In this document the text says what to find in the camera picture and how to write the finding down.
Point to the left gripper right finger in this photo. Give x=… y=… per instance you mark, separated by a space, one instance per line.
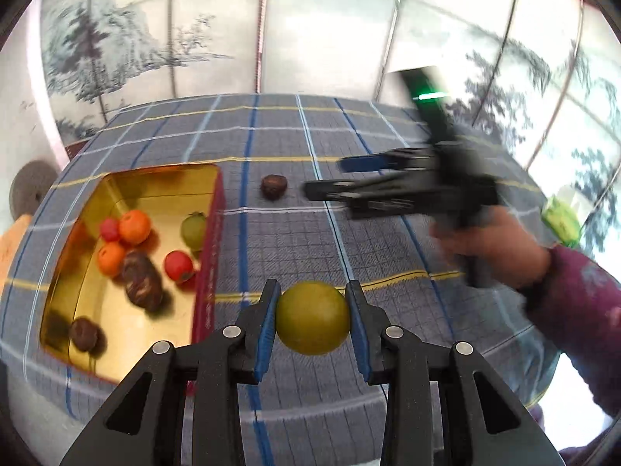
x=483 y=421

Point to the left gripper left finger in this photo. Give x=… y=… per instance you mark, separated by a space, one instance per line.
x=141 y=421

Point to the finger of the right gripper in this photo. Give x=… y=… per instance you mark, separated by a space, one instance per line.
x=341 y=190
x=391 y=159

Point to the red tomato fruit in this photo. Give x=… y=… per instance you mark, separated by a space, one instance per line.
x=109 y=230
x=178 y=266

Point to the yellow green round fruit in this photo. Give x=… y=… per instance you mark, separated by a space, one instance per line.
x=312 y=318

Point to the small dark brown fruit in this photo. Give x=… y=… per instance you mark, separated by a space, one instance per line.
x=273 y=187

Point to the large dark brown fruit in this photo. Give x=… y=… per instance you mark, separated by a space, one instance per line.
x=142 y=282

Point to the dark brown round fruit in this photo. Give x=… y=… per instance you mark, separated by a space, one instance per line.
x=84 y=334

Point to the orange tangerine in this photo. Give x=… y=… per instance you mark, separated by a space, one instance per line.
x=135 y=227
x=110 y=259

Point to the person right hand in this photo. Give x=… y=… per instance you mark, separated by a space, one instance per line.
x=513 y=255

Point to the green packet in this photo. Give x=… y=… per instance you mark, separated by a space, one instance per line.
x=563 y=221

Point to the red gold toffee tin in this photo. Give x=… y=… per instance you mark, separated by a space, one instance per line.
x=167 y=194

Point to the painted folding screen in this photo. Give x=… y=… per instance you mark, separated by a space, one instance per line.
x=539 y=77

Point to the grey round cushion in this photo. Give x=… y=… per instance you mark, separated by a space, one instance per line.
x=29 y=187

